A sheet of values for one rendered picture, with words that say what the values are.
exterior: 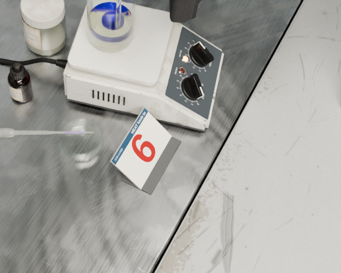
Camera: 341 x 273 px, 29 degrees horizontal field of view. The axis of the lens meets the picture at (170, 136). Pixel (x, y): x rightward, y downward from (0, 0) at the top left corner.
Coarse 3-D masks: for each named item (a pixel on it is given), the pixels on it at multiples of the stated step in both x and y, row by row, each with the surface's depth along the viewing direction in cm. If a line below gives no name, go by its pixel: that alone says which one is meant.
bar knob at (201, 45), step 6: (198, 42) 90; (192, 48) 91; (198, 48) 91; (204, 48) 91; (192, 54) 91; (198, 54) 91; (204, 54) 91; (210, 54) 91; (192, 60) 91; (198, 60) 91; (204, 60) 91; (210, 60) 91
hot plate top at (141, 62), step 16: (144, 16) 89; (160, 16) 90; (80, 32) 87; (144, 32) 88; (160, 32) 88; (80, 48) 86; (128, 48) 87; (144, 48) 87; (160, 48) 87; (80, 64) 85; (96, 64) 85; (112, 64) 85; (128, 64) 85; (144, 64) 86; (160, 64) 86; (128, 80) 85; (144, 80) 84
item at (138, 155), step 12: (144, 120) 88; (144, 132) 88; (156, 132) 89; (132, 144) 86; (144, 144) 87; (156, 144) 89; (132, 156) 86; (144, 156) 87; (132, 168) 86; (144, 168) 87
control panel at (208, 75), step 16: (192, 32) 93; (176, 48) 90; (208, 48) 94; (176, 64) 89; (192, 64) 91; (208, 64) 93; (176, 80) 88; (208, 80) 92; (176, 96) 87; (208, 96) 91; (208, 112) 90
